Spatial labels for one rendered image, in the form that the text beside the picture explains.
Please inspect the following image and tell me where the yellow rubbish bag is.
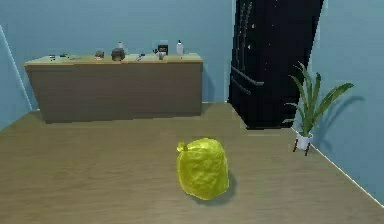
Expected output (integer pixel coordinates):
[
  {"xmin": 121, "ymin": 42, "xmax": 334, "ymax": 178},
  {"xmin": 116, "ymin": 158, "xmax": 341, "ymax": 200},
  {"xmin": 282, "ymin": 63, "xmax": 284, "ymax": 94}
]
[{"xmin": 176, "ymin": 137, "xmax": 230, "ymax": 201}]

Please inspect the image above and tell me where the brown kitchen counter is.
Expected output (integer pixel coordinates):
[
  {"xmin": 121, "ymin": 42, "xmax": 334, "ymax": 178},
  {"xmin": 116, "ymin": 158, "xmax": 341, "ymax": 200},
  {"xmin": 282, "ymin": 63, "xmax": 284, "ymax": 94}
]
[{"xmin": 23, "ymin": 52, "xmax": 204, "ymax": 125}]

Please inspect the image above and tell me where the black fridge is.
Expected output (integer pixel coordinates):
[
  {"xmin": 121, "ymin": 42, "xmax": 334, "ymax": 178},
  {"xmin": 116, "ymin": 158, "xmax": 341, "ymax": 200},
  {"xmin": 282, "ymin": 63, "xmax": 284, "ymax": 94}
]
[{"xmin": 227, "ymin": 0, "xmax": 325, "ymax": 130}]

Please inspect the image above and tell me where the dark grey toaster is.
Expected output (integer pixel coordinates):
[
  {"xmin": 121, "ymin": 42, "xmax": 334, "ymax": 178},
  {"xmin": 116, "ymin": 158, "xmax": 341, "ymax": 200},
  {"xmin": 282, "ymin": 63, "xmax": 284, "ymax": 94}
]
[{"xmin": 111, "ymin": 47, "xmax": 126, "ymax": 62}]

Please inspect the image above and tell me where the green house plant white pot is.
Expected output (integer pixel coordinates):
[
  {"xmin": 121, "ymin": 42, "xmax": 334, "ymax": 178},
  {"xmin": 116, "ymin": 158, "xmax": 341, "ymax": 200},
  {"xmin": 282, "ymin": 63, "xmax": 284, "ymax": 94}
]
[{"xmin": 285, "ymin": 61, "xmax": 355, "ymax": 157}]

